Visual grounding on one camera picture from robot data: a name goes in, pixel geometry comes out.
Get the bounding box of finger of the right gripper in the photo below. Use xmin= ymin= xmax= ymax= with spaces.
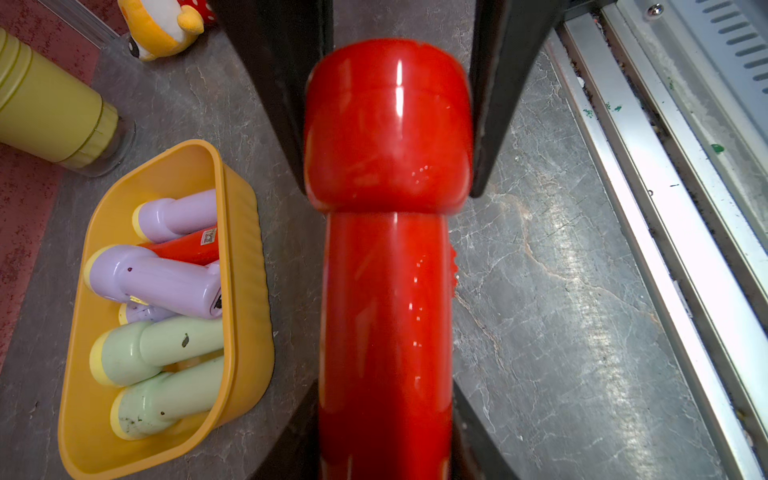
xmin=211 ymin=0 xmax=334 ymax=192
xmin=469 ymin=0 xmax=567 ymax=198

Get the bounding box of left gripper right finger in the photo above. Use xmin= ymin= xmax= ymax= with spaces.
xmin=451 ymin=381 xmax=519 ymax=480

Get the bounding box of purple flashlight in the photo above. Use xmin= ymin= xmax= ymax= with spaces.
xmin=132 ymin=189 xmax=217 ymax=243
xmin=83 ymin=245 xmax=223 ymax=319
xmin=118 ymin=301 xmax=177 ymax=325

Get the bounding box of aluminium front rail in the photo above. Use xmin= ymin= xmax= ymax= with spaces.
xmin=546 ymin=1 xmax=767 ymax=479

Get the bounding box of green flashlight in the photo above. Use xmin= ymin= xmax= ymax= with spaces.
xmin=109 ymin=356 xmax=225 ymax=440
xmin=89 ymin=316 xmax=224 ymax=387

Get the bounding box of right corner aluminium post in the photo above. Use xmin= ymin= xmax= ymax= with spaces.
xmin=38 ymin=0 xmax=120 ymax=50

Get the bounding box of yellow pen cup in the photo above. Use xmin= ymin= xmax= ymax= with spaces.
xmin=1 ymin=31 xmax=136 ymax=177

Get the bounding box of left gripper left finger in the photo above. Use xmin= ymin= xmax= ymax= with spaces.
xmin=248 ymin=380 xmax=321 ymax=480

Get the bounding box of yellow plush toy red dress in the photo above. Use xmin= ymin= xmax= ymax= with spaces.
xmin=117 ymin=0 xmax=217 ymax=62

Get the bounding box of yellow plastic storage box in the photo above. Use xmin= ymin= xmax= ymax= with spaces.
xmin=58 ymin=140 xmax=275 ymax=479

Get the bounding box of red flashlight white head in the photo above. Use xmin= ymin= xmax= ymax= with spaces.
xmin=141 ymin=226 xmax=219 ymax=266

